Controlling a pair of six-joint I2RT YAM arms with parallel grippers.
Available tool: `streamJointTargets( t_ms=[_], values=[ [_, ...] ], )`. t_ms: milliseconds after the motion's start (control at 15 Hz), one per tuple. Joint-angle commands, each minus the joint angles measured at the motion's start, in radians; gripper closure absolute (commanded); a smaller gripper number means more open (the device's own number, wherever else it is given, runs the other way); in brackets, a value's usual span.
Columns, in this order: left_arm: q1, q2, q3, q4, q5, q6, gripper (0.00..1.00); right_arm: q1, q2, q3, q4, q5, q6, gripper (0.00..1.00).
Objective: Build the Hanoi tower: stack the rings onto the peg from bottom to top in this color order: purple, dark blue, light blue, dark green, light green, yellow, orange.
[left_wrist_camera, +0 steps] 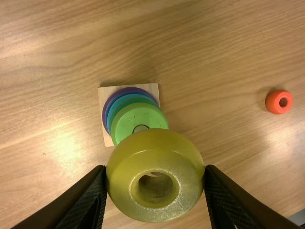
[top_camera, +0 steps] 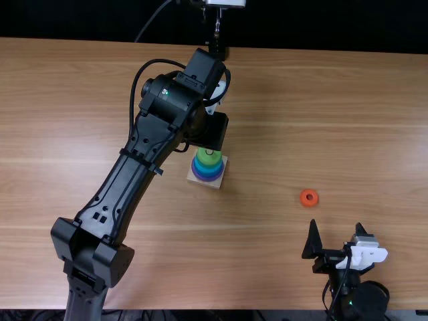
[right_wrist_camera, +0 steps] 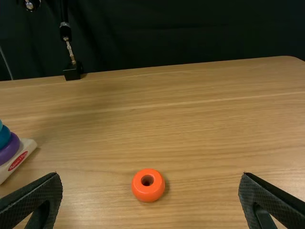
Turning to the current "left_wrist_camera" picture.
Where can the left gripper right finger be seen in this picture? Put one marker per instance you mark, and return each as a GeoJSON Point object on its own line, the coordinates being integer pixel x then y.
{"type": "Point", "coordinates": [228, 205]}

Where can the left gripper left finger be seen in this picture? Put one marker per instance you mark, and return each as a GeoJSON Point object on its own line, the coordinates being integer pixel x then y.
{"type": "Point", "coordinates": [78, 205]}

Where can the wooden peg base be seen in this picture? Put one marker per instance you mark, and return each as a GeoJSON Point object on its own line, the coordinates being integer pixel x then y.
{"type": "Point", "coordinates": [103, 93]}

